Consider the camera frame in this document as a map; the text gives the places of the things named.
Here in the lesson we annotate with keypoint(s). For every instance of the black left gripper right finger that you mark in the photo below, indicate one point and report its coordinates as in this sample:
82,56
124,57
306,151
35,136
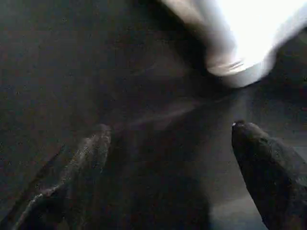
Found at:
271,177

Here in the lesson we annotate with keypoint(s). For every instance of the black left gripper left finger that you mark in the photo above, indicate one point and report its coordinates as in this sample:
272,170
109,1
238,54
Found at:
72,182

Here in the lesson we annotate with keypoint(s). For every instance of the white plastic table leg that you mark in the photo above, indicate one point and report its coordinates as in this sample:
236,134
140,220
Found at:
239,31

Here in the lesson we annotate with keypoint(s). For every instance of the black plastic mat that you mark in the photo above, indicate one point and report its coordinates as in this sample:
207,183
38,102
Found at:
96,72

